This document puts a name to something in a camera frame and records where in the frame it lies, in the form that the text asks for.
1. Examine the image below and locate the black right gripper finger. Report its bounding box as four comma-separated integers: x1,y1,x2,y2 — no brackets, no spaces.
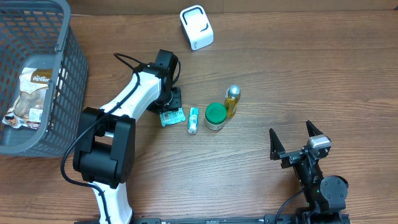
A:
269,128,285,161
306,120,323,137

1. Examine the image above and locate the teal white wet wipes pack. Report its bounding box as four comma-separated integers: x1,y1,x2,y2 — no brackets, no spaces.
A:
160,108,186,127

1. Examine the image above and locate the teal snack packet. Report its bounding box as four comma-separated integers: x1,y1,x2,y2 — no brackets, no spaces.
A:
188,108,198,134

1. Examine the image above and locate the green lid white jar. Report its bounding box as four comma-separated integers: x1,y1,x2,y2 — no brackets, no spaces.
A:
205,103,227,131

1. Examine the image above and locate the yellow dish soap bottle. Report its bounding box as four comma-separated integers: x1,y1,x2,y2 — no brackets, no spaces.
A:
224,85,241,118

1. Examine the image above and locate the brown white snack packet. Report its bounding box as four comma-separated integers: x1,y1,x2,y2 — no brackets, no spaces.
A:
2,67,52,129

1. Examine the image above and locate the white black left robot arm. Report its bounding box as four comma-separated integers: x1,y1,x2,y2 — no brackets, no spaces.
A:
61,57,181,223

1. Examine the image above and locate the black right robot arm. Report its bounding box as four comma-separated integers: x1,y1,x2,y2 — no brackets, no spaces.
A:
264,120,350,223

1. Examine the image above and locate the white black barcode scanner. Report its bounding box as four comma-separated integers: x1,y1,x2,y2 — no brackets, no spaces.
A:
179,5,214,51

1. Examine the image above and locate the grey plastic mesh basket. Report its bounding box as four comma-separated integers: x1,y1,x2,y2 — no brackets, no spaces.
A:
1,1,88,157

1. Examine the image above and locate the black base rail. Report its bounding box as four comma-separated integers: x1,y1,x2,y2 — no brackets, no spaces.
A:
75,215,351,224

